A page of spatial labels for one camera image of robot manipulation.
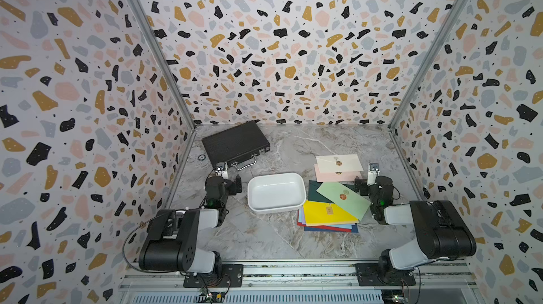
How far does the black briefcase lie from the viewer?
40.6 inches

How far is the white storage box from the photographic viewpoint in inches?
34.5

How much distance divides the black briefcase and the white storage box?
129mm
